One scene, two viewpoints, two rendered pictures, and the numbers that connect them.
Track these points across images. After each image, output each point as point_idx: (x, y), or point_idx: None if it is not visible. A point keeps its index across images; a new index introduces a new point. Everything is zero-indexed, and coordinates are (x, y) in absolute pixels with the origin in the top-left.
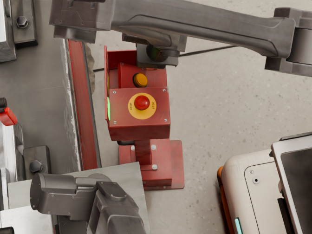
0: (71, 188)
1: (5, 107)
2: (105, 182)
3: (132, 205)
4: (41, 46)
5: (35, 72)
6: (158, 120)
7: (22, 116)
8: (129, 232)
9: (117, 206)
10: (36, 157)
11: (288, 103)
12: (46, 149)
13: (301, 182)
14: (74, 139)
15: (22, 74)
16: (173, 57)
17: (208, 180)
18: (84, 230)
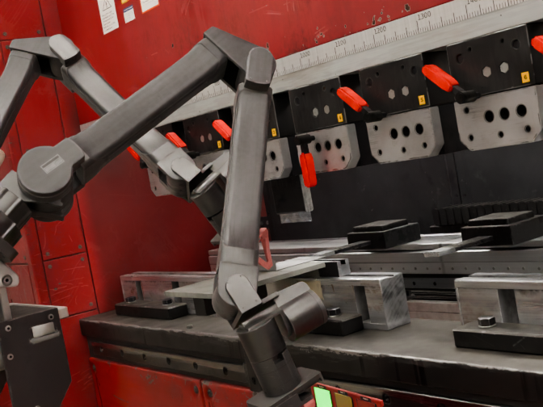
0: (218, 169)
1: (294, 140)
2: (195, 174)
3: (162, 164)
4: (449, 348)
5: (427, 341)
6: None
7: (397, 332)
8: (149, 136)
9: (170, 153)
10: (340, 316)
11: None
12: (337, 320)
13: (27, 311)
14: (323, 346)
15: (439, 337)
16: (257, 399)
17: None
18: (217, 234)
